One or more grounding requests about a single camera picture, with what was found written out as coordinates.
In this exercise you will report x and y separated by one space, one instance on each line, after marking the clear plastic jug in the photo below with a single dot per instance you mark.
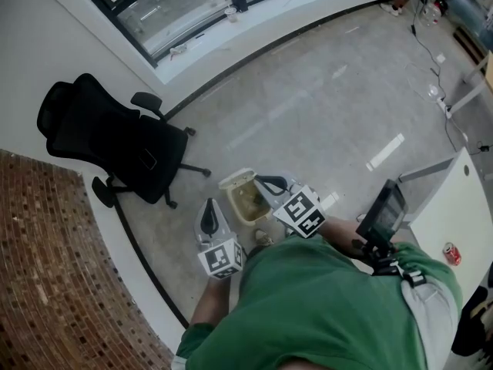
429 15

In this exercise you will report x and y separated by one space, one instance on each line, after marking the wooden desk with white legs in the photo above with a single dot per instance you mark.
471 91

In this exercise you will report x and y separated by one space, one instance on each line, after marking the black screen device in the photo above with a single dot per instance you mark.
385 214

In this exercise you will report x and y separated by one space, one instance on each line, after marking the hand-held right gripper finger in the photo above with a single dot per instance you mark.
279 181
271 199

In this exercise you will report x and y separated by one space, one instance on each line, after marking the person's left forearm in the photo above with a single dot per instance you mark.
212 303

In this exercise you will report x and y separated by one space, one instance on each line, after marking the red soda can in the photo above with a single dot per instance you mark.
452 253

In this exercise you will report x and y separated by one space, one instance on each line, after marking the black office chair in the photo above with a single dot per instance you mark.
115 141

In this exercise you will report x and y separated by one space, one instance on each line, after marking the beige trash bin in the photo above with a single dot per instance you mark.
237 177

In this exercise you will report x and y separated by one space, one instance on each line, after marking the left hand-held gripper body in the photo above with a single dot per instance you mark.
221 258

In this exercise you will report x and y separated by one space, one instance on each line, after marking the white table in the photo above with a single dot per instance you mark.
454 214

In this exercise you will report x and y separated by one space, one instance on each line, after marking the person's left shoe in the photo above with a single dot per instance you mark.
263 238

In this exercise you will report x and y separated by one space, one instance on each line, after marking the person in green shirt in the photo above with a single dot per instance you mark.
316 314

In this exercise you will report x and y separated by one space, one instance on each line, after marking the black-framed window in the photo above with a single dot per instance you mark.
173 10

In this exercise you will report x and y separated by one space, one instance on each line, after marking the clear plastic cup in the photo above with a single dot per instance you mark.
231 14

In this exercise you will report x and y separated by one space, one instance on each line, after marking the white floor power strip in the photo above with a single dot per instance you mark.
444 107

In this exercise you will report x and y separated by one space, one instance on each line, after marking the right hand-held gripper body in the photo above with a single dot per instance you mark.
300 212

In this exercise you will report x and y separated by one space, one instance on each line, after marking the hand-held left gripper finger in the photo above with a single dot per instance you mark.
220 224
202 226

